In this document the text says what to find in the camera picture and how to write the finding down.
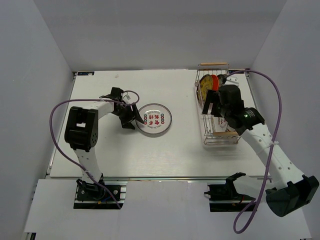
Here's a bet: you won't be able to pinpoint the white drip tray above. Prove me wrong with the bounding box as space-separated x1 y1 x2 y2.
202 136 240 149

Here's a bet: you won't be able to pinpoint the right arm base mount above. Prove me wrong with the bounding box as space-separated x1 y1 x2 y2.
204 172 261 213

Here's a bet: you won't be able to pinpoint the white plate red characters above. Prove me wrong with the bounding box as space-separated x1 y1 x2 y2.
135 103 173 137

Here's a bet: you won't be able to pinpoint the blue floral plate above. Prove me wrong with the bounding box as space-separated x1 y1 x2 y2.
217 74 227 87

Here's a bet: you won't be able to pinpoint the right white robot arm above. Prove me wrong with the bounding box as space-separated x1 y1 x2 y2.
202 84 320 217

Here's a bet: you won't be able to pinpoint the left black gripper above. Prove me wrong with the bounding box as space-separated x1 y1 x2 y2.
112 102 144 130

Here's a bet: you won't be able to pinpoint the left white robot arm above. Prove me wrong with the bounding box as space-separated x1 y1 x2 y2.
64 87 144 200

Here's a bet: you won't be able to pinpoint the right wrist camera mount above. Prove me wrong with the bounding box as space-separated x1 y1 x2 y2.
225 76 239 87

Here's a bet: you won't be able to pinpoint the white green-rimmed plate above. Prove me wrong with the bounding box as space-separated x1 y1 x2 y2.
211 116 222 132
218 117 235 132

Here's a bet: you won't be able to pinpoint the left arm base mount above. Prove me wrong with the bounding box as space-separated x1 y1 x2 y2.
73 179 126 210

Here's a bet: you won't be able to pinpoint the metal wire dish rack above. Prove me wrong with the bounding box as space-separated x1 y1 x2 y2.
194 62 240 147

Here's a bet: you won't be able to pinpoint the orange plastic plate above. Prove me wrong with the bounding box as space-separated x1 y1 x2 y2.
211 74 220 91

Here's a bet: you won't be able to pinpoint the yellow patterned plate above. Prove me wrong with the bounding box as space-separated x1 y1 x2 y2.
198 74 213 102

